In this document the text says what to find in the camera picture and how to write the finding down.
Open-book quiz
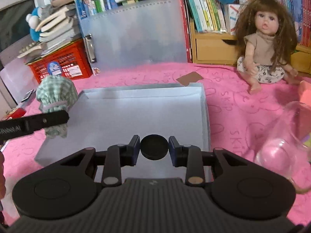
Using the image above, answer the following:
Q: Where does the black round lid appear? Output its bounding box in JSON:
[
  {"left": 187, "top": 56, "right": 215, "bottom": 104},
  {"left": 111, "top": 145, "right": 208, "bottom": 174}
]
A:
[{"left": 140, "top": 134, "right": 168, "bottom": 160}]

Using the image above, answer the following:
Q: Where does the green checkered cloth pouch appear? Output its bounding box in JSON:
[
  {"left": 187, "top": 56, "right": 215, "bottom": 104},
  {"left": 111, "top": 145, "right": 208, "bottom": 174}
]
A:
[{"left": 35, "top": 75, "right": 79, "bottom": 139}]

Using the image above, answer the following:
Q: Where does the red envelope packet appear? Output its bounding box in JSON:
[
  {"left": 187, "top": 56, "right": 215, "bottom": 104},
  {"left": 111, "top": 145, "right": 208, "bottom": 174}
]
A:
[{"left": 2, "top": 108, "right": 26, "bottom": 120}]

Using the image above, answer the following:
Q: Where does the white shallow cardboard box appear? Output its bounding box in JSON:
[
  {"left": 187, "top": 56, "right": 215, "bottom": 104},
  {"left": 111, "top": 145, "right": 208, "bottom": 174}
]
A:
[{"left": 35, "top": 83, "right": 211, "bottom": 167}]

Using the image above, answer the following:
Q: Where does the brown card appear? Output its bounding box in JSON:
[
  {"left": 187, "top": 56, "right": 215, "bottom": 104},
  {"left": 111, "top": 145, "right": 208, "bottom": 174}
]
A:
[{"left": 176, "top": 72, "right": 203, "bottom": 86}]

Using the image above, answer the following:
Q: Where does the red plastic crate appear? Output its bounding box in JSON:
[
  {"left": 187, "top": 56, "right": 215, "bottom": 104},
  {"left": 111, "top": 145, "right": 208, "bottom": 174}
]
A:
[{"left": 27, "top": 38, "right": 93, "bottom": 83}]

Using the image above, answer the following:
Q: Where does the clear glass mug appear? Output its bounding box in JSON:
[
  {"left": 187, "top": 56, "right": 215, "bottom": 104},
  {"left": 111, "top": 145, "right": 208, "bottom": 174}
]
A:
[{"left": 255, "top": 102, "right": 310, "bottom": 194}]

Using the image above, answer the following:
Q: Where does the wooden desktop drawer shelf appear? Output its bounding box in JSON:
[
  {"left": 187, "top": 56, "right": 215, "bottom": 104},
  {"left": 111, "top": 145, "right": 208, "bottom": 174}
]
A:
[{"left": 189, "top": 19, "right": 310, "bottom": 77}]

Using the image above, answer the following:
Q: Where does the blue white doraemon plush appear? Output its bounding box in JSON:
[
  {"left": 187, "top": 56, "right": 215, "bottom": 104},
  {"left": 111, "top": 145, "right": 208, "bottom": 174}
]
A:
[{"left": 26, "top": 7, "right": 42, "bottom": 42}]

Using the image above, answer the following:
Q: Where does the stack of books on crate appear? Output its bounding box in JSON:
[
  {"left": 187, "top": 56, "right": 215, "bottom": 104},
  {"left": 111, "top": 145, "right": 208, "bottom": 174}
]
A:
[{"left": 17, "top": 0, "right": 81, "bottom": 58}]

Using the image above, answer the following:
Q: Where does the translucent clipboard folder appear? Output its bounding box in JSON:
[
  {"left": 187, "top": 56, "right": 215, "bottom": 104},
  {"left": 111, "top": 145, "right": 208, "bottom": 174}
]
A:
[{"left": 80, "top": 0, "right": 188, "bottom": 72}]

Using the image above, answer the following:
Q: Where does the brown haired baby doll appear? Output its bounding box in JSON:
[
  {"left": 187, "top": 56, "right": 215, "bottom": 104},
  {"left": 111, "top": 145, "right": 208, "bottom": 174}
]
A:
[{"left": 235, "top": 0, "right": 300, "bottom": 94}]

